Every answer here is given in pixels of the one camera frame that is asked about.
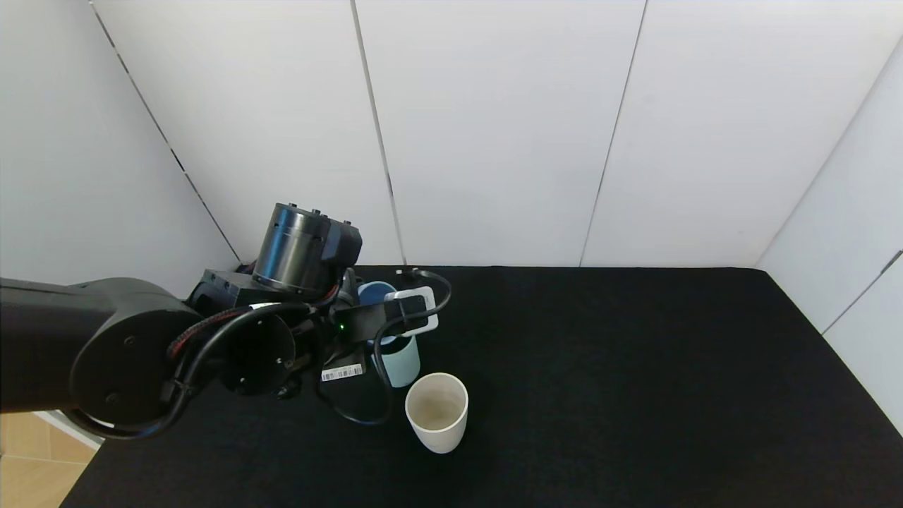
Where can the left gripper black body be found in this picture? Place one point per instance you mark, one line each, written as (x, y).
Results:
(343, 372)

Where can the light blue plastic cup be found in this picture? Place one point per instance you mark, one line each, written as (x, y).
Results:
(374, 291)

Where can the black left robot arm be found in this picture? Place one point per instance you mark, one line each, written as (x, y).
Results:
(92, 339)

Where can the teal plastic cup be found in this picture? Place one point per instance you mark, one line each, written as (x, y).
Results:
(403, 367)

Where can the beige plastic cup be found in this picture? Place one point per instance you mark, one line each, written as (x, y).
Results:
(439, 432)

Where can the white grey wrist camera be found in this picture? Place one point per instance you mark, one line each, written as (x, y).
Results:
(425, 314)

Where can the white panel base rail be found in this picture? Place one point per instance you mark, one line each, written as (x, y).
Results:
(88, 442)

